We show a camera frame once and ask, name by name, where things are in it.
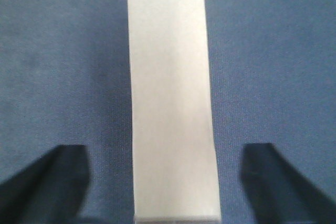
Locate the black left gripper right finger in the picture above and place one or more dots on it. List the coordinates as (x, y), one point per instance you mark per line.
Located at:
(277, 192)

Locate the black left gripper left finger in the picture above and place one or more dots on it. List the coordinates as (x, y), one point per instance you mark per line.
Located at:
(49, 190)

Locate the cardboard package with label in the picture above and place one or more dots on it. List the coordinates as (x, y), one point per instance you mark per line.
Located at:
(175, 177)

